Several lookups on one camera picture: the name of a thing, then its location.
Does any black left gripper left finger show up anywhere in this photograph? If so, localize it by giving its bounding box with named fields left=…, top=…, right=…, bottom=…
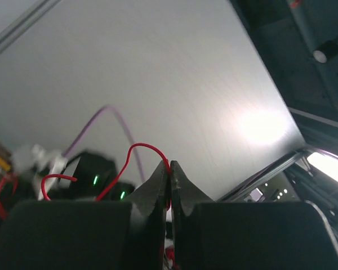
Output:
left=0, top=163, right=168, bottom=269

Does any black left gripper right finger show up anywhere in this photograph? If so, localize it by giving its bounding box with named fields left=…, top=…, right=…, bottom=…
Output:
left=170, top=161, right=338, bottom=269

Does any red wire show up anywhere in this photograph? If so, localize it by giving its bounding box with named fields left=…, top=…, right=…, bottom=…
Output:
left=0, top=143, right=177, bottom=262

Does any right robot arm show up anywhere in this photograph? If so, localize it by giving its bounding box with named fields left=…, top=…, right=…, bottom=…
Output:
left=13, top=150, right=118, bottom=200

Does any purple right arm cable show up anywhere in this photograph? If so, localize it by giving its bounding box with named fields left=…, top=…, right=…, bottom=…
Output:
left=63, top=105, right=146, bottom=182

